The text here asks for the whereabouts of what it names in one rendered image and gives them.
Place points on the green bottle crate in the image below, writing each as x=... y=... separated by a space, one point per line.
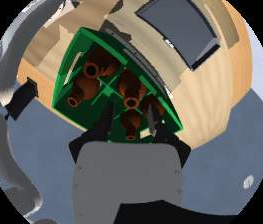
x=89 y=111

